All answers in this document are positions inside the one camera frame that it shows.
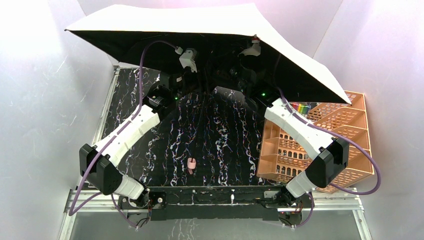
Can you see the aluminium table frame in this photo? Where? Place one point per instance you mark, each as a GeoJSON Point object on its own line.
{"type": "Point", "coordinates": [343, 209]}

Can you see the pink and black folding umbrella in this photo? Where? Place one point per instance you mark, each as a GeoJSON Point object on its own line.
{"type": "Point", "coordinates": [149, 37]}

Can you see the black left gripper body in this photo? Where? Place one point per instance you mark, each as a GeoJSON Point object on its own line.
{"type": "Point", "coordinates": [175, 78]}

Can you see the pack of coloured markers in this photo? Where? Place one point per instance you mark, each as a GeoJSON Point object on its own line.
{"type": "Point", "coordinates": [302, 107]}

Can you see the orange plastic desk organizer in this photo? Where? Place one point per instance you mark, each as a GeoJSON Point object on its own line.
{"type": "Point", "coordinates": [281, 157]}

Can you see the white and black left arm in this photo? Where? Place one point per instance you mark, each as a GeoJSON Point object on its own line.
{"type": "Point", "coordinates": [99, 162]}

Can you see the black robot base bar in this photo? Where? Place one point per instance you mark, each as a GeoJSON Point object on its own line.
{"type": "Point", "coordinates": [218, 202]}

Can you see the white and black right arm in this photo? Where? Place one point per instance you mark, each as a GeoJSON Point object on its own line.
{"type": "Point", "coordinates": [328, 151]}

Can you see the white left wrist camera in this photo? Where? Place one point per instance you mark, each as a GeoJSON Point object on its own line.
{"type": "Point", "coordinates": [187, 59]}

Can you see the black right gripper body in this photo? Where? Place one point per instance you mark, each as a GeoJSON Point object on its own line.
{"type": "Point", "coordinates": [245, 66]}

